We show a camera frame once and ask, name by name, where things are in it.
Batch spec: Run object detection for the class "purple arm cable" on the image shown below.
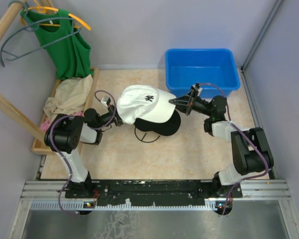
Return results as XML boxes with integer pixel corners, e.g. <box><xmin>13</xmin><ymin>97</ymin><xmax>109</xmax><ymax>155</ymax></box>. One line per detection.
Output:
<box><xmin>199</xmin><ymin>83</ymin><xmax>270</xmax><ymax>216</ymax></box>
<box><xmin>48</xmin><ymin>90</ymin><xmax>117</xmax><ymax>217</ymax></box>

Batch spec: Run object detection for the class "white cap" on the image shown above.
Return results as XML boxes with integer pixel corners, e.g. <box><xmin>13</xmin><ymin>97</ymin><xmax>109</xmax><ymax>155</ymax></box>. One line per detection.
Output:
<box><xmin>117</xmin><ymin>85</ymin><xmax>176</xmax><ymax>124</ymax></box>

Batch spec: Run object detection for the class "black beanie hat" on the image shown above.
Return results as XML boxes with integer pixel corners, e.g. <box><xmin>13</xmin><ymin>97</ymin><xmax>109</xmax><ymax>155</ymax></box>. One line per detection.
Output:
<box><xmin>134</xmin><ymin>111</ymin><xmax>181</xmax><ymax>136</ymax></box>

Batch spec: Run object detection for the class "yellow clothes hanger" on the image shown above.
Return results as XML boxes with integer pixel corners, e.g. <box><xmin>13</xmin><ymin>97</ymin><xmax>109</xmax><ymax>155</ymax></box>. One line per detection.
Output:
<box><xmin>20</xmin><ymin>0</ymin><xmax>91</xmax><ymax>31</ymax></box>

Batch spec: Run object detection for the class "green tank top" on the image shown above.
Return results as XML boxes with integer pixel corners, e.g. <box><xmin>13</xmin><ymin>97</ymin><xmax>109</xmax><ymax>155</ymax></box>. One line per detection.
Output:
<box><xmin>20</xmin><ymin>9</ymin><xmax>93</xmax><ymax>80</ymax></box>

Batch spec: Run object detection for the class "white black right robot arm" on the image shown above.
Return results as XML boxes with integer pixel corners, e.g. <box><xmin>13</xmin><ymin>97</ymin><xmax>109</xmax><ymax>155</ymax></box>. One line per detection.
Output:
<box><xmin>169</xmin><ymin>83</ymin><xmax>274</xmax><ymax>197</ymax></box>

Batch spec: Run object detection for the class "aluminium frame rail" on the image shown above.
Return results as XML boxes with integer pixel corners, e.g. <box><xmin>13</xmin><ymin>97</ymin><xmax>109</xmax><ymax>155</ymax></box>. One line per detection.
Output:
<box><xmin>9</xmin><ymin>179</ymin><xmax>299</xmax><ymax>239</ymax></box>

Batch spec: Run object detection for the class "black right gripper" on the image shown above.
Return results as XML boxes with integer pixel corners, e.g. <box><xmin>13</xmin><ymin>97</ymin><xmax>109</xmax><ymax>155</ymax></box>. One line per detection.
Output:
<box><xmin>168</xmin><ymin>90</ymin><xmax>213</xmax><ymax>117</ymax></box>

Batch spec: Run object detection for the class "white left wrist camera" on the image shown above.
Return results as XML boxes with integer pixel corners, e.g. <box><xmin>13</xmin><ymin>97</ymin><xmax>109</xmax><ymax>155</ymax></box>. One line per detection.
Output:
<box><xmin>101</xmin><ymin>96</ymin><xmax>111</xmax><ymax>107</ymax></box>

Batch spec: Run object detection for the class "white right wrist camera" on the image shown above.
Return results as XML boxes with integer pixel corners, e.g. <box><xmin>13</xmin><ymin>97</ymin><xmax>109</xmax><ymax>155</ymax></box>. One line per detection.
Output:
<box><xmin>192</xmin><ymin>83</ymin><xmax>202</xmax><ymax>95</ymax></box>

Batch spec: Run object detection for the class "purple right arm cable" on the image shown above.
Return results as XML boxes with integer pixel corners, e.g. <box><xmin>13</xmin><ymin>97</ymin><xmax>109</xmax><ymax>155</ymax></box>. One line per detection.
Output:
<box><xmin>199</xmin><ymin>83</ymin><xmax>270</xmax><ymax>216</ymax></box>

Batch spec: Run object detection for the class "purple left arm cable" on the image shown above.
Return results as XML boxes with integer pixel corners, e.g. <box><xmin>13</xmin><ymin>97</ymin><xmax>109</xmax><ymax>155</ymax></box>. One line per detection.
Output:
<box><xmin>48</xmin><ymin>90</ymin><xmax>117</xmax><ymax>217</ymax></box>

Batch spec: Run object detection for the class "grey blue clothes hanger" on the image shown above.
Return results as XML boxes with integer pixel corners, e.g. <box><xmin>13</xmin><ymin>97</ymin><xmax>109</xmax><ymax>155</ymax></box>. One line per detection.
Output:
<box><xmin>0</xmin><ymin>0</ymin><xmax>80</xmax><ymax>66</ymax></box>

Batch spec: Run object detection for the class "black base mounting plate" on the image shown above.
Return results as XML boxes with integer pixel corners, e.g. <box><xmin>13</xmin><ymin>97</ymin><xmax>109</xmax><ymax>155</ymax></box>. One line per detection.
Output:
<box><xmin>65</xmin><ymin>179</ymin><xmax>231</xmax><ymax>207</ymax></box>

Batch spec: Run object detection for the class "black wire hat stand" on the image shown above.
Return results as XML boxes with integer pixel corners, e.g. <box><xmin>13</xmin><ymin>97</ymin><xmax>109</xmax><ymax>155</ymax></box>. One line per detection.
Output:
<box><xmin>134</xmin><ymin>127</ymin><xmax>160</xmax><ymax>143</ymax></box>

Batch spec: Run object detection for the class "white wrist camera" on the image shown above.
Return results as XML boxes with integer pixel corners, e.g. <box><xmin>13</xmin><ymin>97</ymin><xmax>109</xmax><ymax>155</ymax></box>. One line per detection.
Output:
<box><xmin>101</xmin><ymin>96</ymin><xmax>111</xmax><ymax>107</ymax></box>
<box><xmin>192</xmin><ymin>83</ymin><xmax>202</xmax><ymax>95</ymax></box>

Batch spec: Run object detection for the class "beige cloth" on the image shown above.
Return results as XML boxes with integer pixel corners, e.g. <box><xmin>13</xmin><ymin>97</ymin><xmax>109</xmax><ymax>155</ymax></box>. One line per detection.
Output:
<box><xmin>43</xmin><ymin>74</ymin><xmax>93</xmax><ymax>121</ymax></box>

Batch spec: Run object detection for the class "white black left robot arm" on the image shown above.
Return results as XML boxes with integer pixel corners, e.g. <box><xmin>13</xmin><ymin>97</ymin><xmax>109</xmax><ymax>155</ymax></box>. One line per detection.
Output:
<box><xmin>44</xmin><ymin>105</ymin><xmax>123</xmax><ymax>198</ymax></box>

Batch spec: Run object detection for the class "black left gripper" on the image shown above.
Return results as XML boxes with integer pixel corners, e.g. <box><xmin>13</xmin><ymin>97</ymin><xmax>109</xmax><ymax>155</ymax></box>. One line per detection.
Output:
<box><xmin>96</xmin><ymin>104</ymin><xmax>135</xmax><ymax>129</ymax></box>

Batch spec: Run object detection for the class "pink cloth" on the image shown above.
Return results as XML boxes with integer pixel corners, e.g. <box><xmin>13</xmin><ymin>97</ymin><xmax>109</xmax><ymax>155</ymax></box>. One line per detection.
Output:
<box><xmin>39</xmin><ymin>111</ymin><xmax>83</xmax><ymax>132</ymax></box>

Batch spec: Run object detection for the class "wooden clothes rack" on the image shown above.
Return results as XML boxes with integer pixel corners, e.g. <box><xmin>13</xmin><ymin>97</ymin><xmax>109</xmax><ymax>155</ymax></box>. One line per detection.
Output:
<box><xmin>0</xmin><ymin>0</ymin><xmax>54</xmax><ymax>145</ymax></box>

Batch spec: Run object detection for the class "wooden tray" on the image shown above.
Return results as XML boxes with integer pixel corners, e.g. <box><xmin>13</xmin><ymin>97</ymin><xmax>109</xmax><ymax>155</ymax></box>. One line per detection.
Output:
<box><xmin>31</xmin><ymin>67</ymin><xmax>99</xmax><ymax>155</ymax></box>

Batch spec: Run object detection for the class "blue plastic bin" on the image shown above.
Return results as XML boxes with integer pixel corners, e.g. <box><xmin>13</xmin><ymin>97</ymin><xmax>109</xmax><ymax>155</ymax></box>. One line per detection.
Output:
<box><xmin>165</xmin><ymin>49</ymin><xmax>241</xmax><ymax>99</ymax></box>

